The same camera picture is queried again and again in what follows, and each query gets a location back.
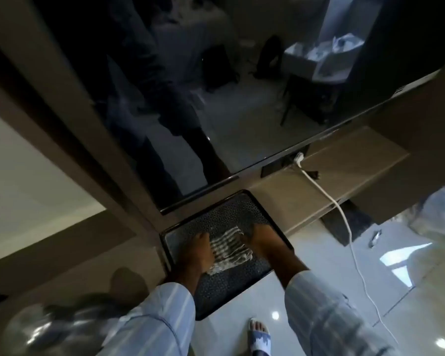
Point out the person's left hand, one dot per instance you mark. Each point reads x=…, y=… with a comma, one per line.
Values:
x=197, y=249

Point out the person's right hand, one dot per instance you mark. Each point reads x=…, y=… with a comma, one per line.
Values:
x=259, y=239

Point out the person's right fingers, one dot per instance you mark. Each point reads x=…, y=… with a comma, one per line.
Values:
x=253, y=233

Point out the person's left fingers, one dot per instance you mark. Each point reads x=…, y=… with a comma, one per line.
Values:
x=202, y=239

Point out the white grey striped cloth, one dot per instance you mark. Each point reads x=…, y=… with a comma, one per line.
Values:
x=228, y=248

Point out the person's right forearm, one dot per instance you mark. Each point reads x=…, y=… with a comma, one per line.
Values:
x=311, y=296

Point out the person's left forearm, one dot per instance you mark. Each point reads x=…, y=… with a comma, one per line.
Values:
x=170, y=304

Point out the black textured tray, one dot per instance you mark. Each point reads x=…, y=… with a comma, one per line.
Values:
x=230, y=289

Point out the small dark clip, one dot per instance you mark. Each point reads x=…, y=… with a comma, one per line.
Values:
x=313, y=174

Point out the white charger plug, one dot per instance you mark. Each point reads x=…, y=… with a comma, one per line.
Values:
x=298, y=160

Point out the dark stone panel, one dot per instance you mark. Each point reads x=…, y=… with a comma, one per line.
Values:
x=350, y=222

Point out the white blue sandal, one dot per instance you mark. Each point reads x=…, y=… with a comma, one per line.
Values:
x=259, y=339

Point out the beige wooden shelf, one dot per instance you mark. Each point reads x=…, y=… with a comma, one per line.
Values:
x=341, y=170

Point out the small grey object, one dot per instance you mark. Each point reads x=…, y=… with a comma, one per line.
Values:
x=375, y=239

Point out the large black television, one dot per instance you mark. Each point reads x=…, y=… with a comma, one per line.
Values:
x=215, y=88

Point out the white plastic bag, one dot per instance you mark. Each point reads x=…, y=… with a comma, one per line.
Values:
x=439, y=211

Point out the black wall socket panel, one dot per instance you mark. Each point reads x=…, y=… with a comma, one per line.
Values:
x=278, y=167

